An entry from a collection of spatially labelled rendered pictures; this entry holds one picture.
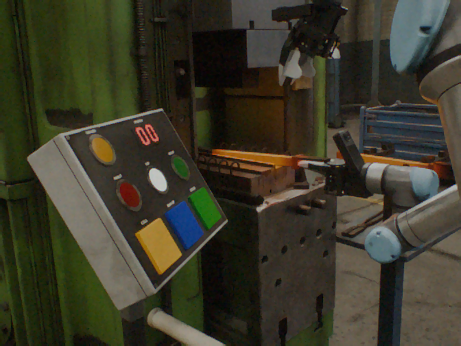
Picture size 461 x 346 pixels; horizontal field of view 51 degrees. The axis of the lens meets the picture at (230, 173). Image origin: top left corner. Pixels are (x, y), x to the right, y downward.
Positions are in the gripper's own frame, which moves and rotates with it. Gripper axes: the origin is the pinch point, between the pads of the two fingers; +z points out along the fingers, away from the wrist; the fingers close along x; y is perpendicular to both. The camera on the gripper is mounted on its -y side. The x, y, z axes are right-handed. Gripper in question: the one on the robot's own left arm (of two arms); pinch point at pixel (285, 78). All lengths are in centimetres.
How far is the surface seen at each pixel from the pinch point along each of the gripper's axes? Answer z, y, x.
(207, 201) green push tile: 19.5, 12.1, -28.4
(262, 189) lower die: 33.5, 2.2, 6.7
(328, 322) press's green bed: 76, 31, 33
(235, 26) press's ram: -5.1, -17.6, -2.2
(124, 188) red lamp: 10, 12, -51
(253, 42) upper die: -1.6, -15.8, 4.3
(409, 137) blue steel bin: 131, -80, 371
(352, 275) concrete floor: 140, 0, 148
